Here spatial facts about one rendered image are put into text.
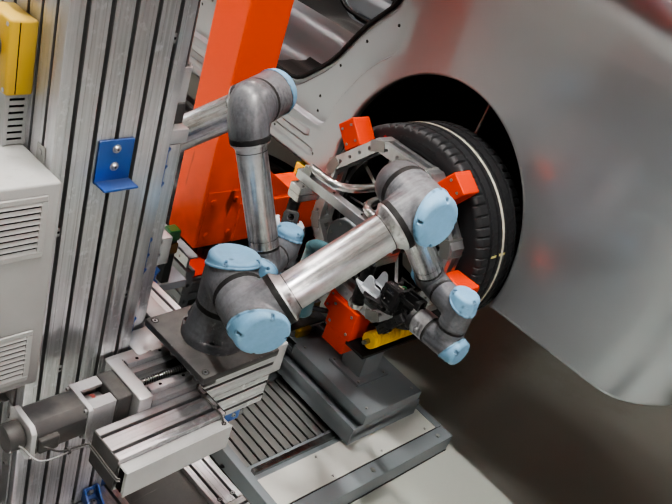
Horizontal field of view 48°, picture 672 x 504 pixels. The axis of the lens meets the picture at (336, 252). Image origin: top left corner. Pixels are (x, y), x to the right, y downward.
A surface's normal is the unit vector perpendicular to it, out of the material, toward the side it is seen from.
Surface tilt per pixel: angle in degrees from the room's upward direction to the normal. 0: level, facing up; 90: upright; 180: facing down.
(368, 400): 0
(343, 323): 90
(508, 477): 0
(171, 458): 90
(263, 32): 90
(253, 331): 96
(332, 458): 0
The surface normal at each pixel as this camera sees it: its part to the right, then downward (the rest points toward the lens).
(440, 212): 0.55, 0.50
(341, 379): 0.29, -0.82
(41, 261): 0.68, 0.54
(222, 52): -0.71, 0.16
